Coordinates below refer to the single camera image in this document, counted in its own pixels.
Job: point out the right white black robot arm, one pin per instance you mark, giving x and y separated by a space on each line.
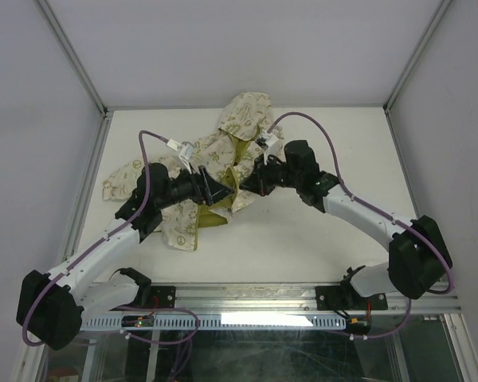
417 254

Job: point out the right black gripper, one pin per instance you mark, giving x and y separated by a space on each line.
256 181

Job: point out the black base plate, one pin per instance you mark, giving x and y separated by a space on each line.
151 298
336 297

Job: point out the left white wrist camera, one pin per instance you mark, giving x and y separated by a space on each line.
182 153

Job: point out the right aluminium frame post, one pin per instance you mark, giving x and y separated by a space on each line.
417 54

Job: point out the white slotted cable duct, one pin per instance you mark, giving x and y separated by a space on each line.
224 321

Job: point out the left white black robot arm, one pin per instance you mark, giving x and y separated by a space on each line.
54 305

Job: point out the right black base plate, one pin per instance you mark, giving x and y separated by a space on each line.
336 297

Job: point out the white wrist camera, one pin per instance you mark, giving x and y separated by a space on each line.
182 153
269 143

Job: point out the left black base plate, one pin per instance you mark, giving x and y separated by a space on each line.
151 298

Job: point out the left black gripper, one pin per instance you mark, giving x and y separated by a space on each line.
205 189

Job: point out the aluminium mounting rail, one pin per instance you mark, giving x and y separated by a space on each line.
298 298

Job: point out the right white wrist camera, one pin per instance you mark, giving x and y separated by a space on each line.
269 143

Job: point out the cream green-printed hooded jacket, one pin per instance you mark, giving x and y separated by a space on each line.
228 154

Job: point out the left aluminium frame post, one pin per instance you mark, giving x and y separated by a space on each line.
47 12

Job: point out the aluminium frame post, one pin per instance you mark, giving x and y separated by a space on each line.
47 12
417 54

